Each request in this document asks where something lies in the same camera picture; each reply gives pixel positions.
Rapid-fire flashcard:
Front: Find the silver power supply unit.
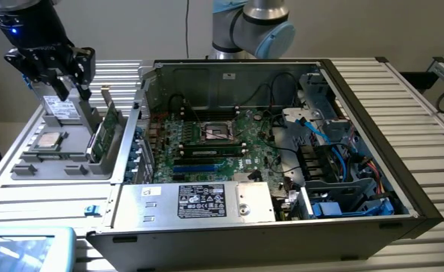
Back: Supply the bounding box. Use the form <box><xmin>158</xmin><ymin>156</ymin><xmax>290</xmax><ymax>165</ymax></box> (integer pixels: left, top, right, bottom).
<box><xmin>111</xmin><ymin>181</ymin><xmax>278</xmax><ymax>228</ymax></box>

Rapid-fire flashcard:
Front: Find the grey parts rack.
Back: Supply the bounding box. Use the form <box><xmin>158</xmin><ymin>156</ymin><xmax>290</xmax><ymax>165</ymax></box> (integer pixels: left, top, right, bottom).
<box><xmin>10</xmin><ymin>81</ymin><xmax>132</xmax><ymax>182</ymax></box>

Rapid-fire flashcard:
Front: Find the blue panel latch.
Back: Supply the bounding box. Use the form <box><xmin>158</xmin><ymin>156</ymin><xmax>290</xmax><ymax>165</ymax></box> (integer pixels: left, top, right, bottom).
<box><xmin>83</xmin><ymin>205</ymin><xmax>103</xmax><ymax>219</ymax></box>

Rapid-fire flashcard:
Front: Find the thin black wall cable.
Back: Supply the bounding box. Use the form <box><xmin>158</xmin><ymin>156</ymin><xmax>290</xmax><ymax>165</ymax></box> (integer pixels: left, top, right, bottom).
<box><xmin>184</xmin><ymin>0</ymin><xmax>192</xmax><ymax>58</ymax></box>

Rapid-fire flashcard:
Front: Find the blue expansion slot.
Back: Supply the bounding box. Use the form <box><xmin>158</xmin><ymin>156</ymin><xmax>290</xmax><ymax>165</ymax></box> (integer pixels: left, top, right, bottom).
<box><xmin>172</xmin><ymin>165</ymin><xmax>216</xmax><ymax>173</ymax></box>

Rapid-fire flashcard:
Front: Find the green motherboard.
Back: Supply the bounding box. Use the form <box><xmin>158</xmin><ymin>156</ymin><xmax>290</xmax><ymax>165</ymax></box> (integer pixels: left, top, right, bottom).
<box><xmin>146</xmin><ymin>109</ymin><xmax>288</xmax><ymax>197</ymax></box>

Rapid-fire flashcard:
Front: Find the silver disk bay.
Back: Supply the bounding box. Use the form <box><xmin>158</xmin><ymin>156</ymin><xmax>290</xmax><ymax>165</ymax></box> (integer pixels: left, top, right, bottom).
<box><xmin>280</xmin><ymin>71</ymin><xmax>354</xmax><ymax>134</ymax></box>

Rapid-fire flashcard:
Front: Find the silver case side panel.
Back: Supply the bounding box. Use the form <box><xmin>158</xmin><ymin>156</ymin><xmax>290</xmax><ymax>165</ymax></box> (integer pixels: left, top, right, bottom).
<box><xmin>0</xmin><ymin>104</ymin><xmax>132</xmax><ymax>228</ymax></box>

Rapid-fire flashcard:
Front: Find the black case fan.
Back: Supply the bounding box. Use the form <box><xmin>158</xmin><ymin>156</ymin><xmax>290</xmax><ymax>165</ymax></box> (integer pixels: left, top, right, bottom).
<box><xmin>296</xmin><ymin>144</ymin><xmax>346</xmax><ymax>182</ymax></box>

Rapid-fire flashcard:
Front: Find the silver chipset heatsink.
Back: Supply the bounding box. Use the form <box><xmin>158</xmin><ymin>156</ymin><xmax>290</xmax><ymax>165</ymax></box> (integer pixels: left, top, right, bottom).
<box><xmin>234</xmin><ymin>172</ymin><xmax>256</xmax><ymax>183</ymax></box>

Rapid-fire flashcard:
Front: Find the disk drive with white label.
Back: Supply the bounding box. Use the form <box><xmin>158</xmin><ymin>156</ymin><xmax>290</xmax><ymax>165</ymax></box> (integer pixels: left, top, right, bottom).
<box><xmin>42</xmin><ymin>95</ymin><xmax>79</xmax><ymax>120</ymax></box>

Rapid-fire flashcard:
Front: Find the red yellow wire bundle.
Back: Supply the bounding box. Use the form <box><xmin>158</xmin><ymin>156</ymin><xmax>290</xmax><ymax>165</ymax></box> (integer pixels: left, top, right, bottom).
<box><xmin>356</xmin><ymin>156</ymin><xmax>389</xmax><ymax>199</ymax></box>

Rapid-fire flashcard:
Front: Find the dark blue round wire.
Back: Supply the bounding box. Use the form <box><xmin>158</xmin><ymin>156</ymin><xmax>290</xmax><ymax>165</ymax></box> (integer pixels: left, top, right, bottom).
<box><xmin>328</xmin><ymin>142</ymin><xmax>362</xmax><ymax>182</ymax></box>

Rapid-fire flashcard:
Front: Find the open black PC case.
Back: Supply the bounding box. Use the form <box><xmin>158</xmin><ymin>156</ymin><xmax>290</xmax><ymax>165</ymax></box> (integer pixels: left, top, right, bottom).
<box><xmin>87</xmin><ymin>58</ymin><xmax>444</xmax><ymax>272</ymax></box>

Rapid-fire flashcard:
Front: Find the black expansion slot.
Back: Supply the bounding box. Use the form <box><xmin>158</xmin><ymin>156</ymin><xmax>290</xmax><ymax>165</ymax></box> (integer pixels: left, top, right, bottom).
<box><xmin>174</xmin><ymin>158</ymin><xmax>218</xmax><ymax>166</ymax></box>

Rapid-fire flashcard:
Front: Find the silver CPU chip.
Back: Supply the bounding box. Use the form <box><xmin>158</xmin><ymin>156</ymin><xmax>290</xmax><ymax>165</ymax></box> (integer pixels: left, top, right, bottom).
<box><xmin>31</xmin><ymin>131</ymin><xmax>67</xmax><ymax>153</ymax></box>

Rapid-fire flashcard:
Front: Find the green graphics card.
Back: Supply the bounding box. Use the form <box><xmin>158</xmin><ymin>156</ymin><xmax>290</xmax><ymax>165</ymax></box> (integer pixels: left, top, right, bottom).
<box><xmin>87</xmin><ymin>84</ymin><xmax>120</xmax><ymax>165</ymax></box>

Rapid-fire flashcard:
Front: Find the CPU socket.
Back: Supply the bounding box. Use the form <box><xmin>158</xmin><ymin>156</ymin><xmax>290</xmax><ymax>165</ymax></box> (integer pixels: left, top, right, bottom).
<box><xmin>199</xmin><ymin>121</ymin><xmax>235</xmax><ymax>143</ymax></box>

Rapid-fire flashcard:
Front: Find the teal-edged teach pendant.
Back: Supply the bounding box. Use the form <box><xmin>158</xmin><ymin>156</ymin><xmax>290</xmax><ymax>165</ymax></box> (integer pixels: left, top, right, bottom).
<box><xmin>0</xmin><ymin>226</ymin><xmax>79</xmax><ymax>272</ymax></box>

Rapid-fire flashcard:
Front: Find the green RAM stick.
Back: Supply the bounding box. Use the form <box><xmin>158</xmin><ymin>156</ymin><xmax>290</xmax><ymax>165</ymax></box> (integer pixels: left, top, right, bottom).
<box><xmin>183</xmin><ymin>149</ymin><xmax>243</xmax><ymax>158</ymax></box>

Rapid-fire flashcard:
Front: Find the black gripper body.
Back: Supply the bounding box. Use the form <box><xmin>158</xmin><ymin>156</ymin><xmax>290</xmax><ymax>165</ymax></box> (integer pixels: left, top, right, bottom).
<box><xmin>0</xmin><ymin>6</ymin><xmax>82</xmax><ymax>86</ymax></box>

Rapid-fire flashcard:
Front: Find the long black looped wire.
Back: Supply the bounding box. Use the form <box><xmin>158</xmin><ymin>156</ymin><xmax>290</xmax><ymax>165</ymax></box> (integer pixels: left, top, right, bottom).
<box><xmin>239</xmin><ymin>71</ymin><xmax>303</xmax><ymax>111</ymax></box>

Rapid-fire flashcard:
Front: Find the black RAM slot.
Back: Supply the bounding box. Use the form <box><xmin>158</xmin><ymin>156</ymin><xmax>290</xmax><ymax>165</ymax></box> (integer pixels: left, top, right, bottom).
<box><xmin>179</xmin><ymin>143</ymin><xmax>244</xmax><ymax>150</ymax></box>

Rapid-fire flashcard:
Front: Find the light blue flat wire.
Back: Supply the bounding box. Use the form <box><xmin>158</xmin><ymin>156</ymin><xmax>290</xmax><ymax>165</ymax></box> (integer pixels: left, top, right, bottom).
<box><xmin>300</xmin><ymin>117</ymin><xmax>331</xmax><ymax>146</ymax></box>

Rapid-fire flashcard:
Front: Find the blue drive connector block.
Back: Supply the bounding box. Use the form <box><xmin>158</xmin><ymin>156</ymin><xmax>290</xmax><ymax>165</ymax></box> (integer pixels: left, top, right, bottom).
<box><xmin>311</xmin><ymin>201</ymin><xmax>344</xmax><ymax>219</ymax></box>

